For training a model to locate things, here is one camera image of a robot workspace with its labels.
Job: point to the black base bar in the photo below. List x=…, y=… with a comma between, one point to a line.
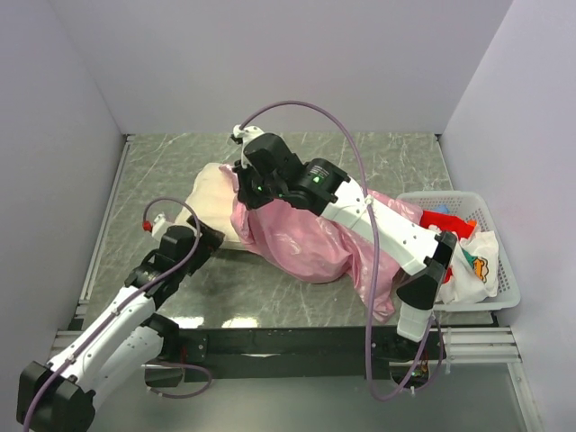
x=241, y=353

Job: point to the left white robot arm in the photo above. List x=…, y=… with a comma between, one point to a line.
x=65, y=393

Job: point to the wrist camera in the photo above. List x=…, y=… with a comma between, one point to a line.
x=158, y=227
x=243, y=135

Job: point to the white printed cloth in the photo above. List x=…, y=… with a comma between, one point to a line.
x=483, y=246

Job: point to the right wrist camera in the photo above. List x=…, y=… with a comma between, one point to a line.
x=243, y=135

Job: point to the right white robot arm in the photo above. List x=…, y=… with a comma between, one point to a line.
x=329, y=192

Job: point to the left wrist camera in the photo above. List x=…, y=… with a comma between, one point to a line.
x=158, y=227

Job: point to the cream pillow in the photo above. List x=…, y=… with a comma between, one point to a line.
x=215, y=202

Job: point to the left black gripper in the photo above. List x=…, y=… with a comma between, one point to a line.
x=211, y=239

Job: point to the aluminium frame rail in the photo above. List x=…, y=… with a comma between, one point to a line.
x=462, y=345

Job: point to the red cloth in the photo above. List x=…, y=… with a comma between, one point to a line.
x=460, y=272

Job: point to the pink pillowcase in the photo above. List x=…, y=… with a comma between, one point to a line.
x=310, y=248

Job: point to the white plastic basket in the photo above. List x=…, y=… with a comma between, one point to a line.
x=470, y=206

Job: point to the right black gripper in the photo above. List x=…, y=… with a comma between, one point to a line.
x=243, y=174

